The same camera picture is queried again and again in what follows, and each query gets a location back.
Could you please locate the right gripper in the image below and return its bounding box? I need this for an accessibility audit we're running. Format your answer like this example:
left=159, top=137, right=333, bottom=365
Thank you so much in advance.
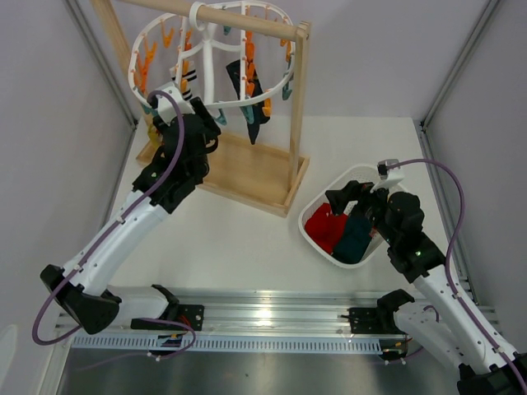
left=324, top=179, right=398, bottom=246

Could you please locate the teal clothespin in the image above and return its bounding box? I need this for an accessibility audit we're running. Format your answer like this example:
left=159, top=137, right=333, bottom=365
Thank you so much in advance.
left=215, top=109, right=227, bottom=126
left=141, top=103, right=157, bottom=117

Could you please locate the yellow sock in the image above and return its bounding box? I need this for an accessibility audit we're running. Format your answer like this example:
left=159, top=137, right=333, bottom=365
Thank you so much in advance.
left=147, top=124, right=162, bottom=150

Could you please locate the white round clip hanger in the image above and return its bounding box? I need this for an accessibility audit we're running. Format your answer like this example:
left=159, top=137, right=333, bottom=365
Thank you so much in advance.
left=128, top=4, right=296, bottom=124

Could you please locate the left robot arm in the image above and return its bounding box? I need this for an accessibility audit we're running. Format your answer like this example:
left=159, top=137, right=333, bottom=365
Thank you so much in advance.
left=40, top=91, right=221, bottom=334

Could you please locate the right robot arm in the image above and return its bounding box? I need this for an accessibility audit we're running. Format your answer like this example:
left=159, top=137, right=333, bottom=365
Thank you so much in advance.
left=325, top=181, right=526, bottom=394

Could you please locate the wooden hanger stand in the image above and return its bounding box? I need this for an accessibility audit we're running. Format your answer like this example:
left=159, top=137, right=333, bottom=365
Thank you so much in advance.
left=91, top=1, right=310, bottom=217

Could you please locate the white perforated plastic basket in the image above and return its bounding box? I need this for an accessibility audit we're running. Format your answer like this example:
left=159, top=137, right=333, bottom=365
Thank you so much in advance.
left=298, top=164, right=385, bottom=269

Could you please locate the white striped sock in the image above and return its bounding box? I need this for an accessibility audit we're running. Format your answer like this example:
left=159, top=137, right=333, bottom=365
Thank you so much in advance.
left=169, top=60, right=198, bottom=101

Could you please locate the dark teal sock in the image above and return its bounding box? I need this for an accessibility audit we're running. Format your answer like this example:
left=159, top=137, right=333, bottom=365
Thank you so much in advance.
left=333, top=216, right=372, bottom=264

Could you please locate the red sock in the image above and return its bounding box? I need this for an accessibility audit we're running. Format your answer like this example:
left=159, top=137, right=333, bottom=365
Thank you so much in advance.
left=304, top=202, right=347, bottom=255

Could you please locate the dark navy patterned sock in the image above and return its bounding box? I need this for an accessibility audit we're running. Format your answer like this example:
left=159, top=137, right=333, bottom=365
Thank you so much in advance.
left=225, top=59, right=272, bottom=146

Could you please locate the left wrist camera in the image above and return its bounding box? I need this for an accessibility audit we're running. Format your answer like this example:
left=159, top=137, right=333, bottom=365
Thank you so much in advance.
left=147, top=81, right=194, bottom=125

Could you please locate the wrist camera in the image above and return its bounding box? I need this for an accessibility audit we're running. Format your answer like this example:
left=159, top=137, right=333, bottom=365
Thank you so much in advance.
left=370, top=159, right=404, bottom=193
left=147, top=81, right=194, bottom=125

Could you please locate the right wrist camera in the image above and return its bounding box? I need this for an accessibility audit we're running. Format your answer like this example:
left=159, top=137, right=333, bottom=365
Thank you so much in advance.
left=370, top=159, right=404, bottom=193

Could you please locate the aluminium mounting rail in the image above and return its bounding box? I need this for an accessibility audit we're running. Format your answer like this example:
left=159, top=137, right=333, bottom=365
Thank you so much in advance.
left=57, top=287, right=506, bottom=355

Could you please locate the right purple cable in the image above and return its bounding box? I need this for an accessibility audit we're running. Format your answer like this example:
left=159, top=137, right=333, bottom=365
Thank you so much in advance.
left=389, top=159, right=527, bottom=395

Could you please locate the purple cable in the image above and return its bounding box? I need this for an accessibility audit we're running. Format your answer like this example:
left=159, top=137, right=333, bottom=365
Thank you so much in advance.
left=31, top=89, right=198, bottom=361
left=389, top=159, right=527, bottom=395

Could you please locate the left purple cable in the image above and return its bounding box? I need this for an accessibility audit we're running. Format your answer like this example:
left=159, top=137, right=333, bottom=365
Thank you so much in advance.
left=31, top=89, right=198, bottom=361

